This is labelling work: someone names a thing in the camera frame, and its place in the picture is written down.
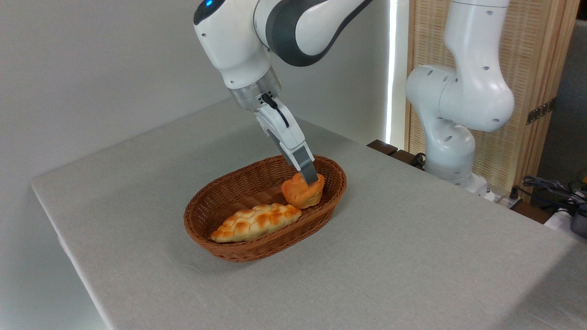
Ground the grey tablecloth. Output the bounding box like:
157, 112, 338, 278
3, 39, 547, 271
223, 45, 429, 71
31, 99, 587, 330

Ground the white power strip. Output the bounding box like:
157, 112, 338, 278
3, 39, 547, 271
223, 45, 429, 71
485, 189, 524, 209

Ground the long braided bread loaf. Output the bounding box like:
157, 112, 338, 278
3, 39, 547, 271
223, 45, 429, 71
210, 203, 303, 243

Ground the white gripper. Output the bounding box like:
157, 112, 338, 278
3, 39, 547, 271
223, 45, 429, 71
255, 98, 320, 187

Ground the bundle of dark cables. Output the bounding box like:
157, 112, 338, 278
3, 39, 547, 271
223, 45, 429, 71
522, 170, 587, 217

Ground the dark metal screen hinge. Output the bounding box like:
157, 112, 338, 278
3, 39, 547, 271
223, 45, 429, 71
526, 98, 557, 125

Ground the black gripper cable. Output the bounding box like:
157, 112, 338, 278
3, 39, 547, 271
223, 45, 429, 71
261, 93, 290, 129

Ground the brown oval wicker basket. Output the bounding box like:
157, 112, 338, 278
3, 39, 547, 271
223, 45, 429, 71
183, 155, 348, 263

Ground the round orange bread bun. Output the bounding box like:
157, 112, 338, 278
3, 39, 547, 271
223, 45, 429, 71
281, 172, 326, 209

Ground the bamboo folding screen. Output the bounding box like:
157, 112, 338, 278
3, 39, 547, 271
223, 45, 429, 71
404, 0, 581, 203

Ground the dark brown wooden furniture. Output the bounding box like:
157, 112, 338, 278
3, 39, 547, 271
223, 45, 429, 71
367, 139, 428, 171

